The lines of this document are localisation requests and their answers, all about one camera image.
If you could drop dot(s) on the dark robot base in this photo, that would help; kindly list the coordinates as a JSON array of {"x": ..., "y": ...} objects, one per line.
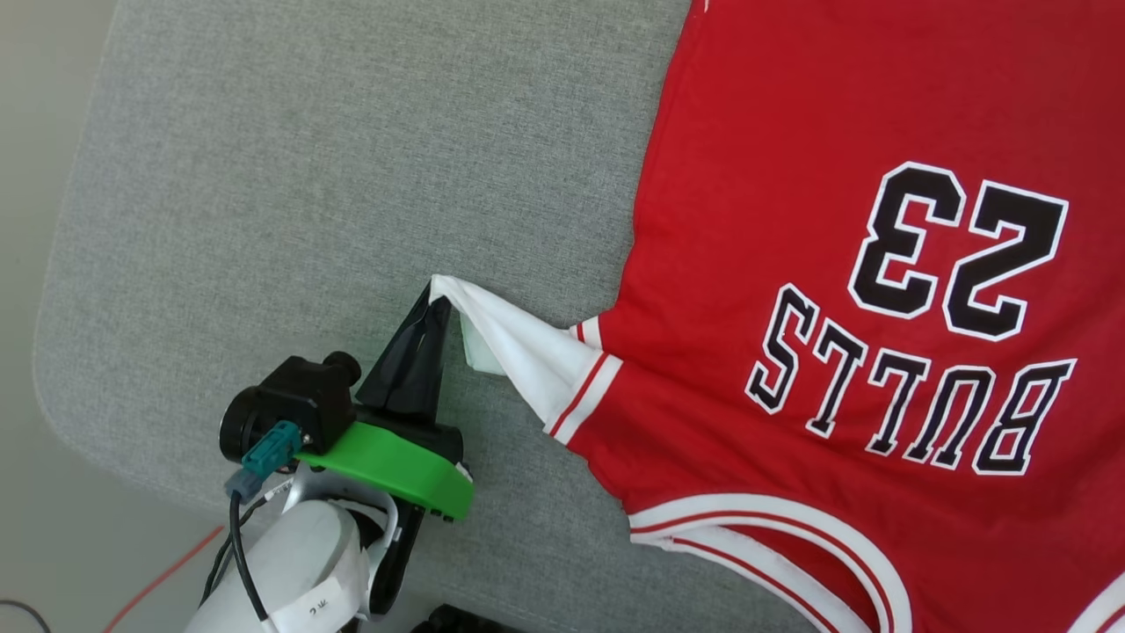
[{"x": 461, "y": 620}]

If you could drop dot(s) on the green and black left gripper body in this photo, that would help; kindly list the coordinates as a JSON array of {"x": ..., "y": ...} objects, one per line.
[{"x": 395, "y": 462}]

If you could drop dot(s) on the red and white basketball jersey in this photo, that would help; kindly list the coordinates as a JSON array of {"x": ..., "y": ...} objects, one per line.
[{"x": 791, "y": 132}]

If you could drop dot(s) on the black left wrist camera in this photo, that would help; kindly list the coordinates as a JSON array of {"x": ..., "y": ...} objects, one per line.
[{"x": 290, "y": 400}]

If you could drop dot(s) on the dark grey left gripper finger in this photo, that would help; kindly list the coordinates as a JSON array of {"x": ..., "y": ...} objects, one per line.
[
  {"x": 431, "y": 369},
  {"x": 400, "y": 360}
]

